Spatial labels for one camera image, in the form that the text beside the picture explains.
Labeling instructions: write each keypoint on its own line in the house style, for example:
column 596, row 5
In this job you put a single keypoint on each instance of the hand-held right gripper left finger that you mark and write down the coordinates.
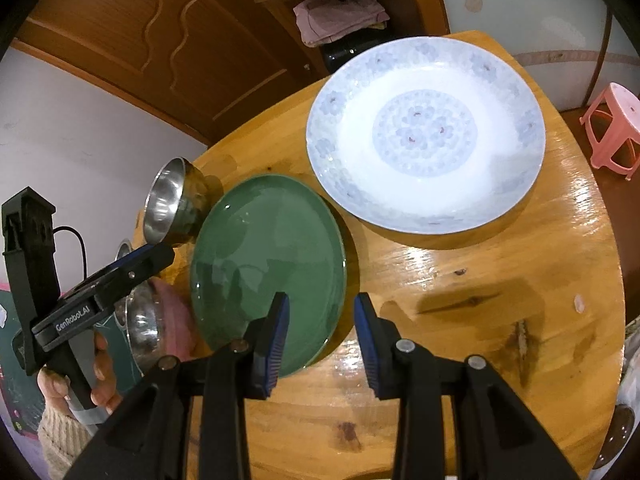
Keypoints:
column 280, row 340

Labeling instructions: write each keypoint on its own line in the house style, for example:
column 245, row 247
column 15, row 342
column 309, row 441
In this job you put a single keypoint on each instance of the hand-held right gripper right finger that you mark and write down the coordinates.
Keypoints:
column 365, row 345

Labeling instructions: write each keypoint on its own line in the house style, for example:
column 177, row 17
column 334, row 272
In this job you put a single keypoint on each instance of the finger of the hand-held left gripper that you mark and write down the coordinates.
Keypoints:
column 140, row 262

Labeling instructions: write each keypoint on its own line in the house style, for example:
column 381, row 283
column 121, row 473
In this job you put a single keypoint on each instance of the large steel bowl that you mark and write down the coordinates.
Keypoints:
column 142, row 325

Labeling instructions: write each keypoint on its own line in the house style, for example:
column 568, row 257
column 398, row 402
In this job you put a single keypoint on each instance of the small steel bowl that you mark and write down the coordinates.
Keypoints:
column 165, row 200

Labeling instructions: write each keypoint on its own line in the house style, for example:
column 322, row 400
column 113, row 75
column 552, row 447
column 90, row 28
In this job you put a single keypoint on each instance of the green ceramic plate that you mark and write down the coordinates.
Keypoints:
column 270, row 260

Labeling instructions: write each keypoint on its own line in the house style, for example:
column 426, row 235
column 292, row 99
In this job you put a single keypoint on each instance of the white floral plate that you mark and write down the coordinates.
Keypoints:
column 425, row 130

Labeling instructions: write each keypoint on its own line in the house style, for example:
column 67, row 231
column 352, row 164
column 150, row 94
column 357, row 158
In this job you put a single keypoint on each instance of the person's left forearm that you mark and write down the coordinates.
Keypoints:
column 60, row 440

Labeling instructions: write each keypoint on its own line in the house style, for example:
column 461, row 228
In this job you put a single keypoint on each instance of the person's left hand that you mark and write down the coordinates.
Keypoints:
column 106, row 380

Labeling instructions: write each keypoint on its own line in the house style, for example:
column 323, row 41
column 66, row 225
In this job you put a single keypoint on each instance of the brown wooden door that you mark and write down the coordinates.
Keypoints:
column 165, row 45

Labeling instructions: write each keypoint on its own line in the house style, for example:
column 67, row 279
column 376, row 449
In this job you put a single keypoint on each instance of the dark brown round object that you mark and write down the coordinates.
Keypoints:
column 616, row 435

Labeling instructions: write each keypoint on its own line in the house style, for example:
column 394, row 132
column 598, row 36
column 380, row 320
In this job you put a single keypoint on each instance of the pink folded cloth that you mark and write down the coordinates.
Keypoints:
column 340, row 15

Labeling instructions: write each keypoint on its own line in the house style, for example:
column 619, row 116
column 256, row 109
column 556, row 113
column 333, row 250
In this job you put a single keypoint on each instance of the pink cup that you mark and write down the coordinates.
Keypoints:
column 615, row 125

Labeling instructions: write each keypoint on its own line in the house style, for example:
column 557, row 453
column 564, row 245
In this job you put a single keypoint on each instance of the green chalkboard with pink frame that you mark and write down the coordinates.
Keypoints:
column 10, row 360

